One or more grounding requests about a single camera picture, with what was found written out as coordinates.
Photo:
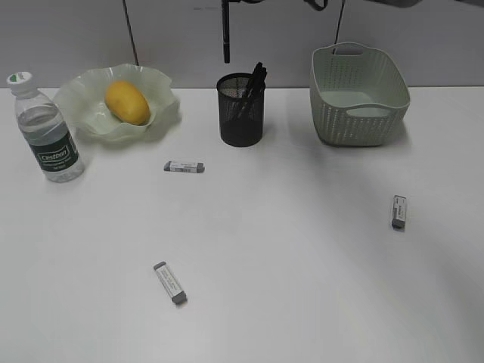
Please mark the yellow mango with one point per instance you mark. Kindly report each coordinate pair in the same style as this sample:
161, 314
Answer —
127, 103

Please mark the clear water bottle green label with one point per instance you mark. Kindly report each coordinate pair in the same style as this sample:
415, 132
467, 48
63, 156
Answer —
44, 129

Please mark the black mesh pen holder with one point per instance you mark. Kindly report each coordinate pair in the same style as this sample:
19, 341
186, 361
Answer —
241, 119

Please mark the grey white eraser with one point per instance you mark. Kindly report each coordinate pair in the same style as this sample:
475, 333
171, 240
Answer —
176, 166
170, 283
399, 209

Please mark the black marker pen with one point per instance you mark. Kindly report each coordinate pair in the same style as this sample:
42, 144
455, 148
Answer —
251, 85
259, 83
226, 31

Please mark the pale green wavy glass bowl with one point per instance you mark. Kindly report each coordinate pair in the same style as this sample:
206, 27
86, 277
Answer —
81, 102

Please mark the pale green woven plastic basket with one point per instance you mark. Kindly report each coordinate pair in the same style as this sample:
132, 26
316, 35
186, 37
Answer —
358, 96

